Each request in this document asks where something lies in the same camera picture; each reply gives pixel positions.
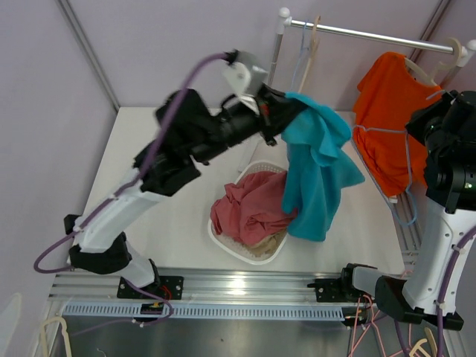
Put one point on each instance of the light blue wire hanger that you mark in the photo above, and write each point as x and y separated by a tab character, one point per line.
395	160
302	50

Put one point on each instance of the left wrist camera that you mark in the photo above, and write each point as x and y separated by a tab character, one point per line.
243	73

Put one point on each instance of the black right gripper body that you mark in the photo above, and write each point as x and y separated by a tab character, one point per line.
426	127

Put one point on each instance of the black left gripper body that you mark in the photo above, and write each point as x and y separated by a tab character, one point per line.
268	122

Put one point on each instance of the beige hanger bottom left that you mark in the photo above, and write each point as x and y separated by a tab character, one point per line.
48	330

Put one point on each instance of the white slotted cable duct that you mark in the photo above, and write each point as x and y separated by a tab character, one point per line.
210	311

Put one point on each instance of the orange t shirt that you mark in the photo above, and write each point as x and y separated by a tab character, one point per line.
389	73

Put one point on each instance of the white perforated plastic basket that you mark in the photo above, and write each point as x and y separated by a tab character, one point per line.
230	245

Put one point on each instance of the teal t shirt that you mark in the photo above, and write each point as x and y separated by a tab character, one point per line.
318	168

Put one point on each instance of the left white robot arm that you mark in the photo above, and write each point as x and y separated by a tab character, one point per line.
159	171

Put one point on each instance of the beige plastic hanger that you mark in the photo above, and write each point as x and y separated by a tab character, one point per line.
313	47

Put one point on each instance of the beige hanger under orange shirt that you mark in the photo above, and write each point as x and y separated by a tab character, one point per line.
417	73

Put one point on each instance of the beige t shirt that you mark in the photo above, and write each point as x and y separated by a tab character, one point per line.
268	245

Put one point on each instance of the white clothes rack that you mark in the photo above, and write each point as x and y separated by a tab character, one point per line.
332	70

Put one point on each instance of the beige hanger bottom right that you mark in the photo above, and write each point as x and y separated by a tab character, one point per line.
426	346

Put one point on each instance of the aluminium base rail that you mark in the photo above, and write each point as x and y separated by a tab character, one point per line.
200	286

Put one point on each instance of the pink t shirt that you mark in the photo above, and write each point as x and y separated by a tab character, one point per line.
251	210

